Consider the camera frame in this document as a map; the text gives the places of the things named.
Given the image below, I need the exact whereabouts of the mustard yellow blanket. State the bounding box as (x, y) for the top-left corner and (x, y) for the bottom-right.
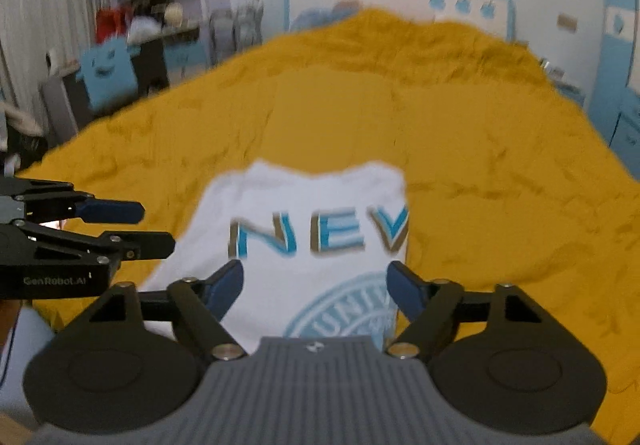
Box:
(15, 8), (640, 445)

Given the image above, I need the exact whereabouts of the light blue pillow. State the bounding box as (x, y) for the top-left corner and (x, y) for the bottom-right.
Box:
(292, 8), (361, 32)

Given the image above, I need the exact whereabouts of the white curtain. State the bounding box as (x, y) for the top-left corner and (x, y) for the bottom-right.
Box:
(0, 0), (108, 126)

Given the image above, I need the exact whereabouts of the red bag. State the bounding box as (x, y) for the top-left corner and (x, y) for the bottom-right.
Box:
(95, 8), (133, 44)

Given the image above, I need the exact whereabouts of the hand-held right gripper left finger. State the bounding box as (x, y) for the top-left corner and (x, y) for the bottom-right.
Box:
(65, 260), (246, 361)

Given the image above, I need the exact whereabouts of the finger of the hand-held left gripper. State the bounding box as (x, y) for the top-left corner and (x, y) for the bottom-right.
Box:
(0, 178), (146, 224)
(15, 220), (176, 272)

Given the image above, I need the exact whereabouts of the blue smiley face box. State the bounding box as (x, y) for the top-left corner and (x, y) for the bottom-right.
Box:
(79, 36), (140, 111)

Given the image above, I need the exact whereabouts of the dark desk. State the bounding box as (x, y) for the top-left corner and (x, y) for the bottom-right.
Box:
(40, 25), (211, 138)

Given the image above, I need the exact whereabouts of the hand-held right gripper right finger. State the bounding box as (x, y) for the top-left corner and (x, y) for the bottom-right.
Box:
(386, 260), (566, 360)

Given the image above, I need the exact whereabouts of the white blue-trimmed headboard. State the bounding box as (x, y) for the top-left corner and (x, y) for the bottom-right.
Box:
(285, 0), (516, 43)

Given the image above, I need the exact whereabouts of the light blue clothing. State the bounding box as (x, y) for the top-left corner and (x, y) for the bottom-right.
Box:
(0, 305), (57, 421)

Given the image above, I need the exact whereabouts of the light blue bedside cabinet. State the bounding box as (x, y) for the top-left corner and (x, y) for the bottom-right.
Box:
(585, 0), (640, 156)

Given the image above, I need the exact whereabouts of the white printed t-shirt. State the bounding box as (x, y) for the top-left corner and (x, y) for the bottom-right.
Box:
(137, 160), (411, 356)

